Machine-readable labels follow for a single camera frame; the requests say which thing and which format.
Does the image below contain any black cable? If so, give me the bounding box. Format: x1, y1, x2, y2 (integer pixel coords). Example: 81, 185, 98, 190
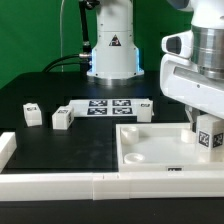
41, 0, 101, 73

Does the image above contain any grey thin cable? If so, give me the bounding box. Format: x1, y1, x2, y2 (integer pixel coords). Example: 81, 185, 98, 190
59, 0, 66, 73

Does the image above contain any white left fence piece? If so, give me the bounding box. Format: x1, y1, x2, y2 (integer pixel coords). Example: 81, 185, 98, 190
0, 132, 17, 173

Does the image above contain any white front fence rail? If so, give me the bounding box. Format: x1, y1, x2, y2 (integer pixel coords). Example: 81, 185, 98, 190
0, 171, 224, 201

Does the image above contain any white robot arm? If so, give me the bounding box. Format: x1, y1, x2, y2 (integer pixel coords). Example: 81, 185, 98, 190
79, 0, 224, 120

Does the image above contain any white square tabletop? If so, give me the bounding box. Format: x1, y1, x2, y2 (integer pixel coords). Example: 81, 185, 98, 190
116, 123, 224, 172

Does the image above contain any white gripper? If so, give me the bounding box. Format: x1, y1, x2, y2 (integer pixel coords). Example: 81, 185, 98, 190
160, 54, 224, 132

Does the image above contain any white marker base plate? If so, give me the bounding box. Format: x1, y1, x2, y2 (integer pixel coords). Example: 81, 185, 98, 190
69, 99, 138, 117

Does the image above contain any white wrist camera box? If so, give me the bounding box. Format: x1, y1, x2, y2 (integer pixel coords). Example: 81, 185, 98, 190
161, 30, 193, 59

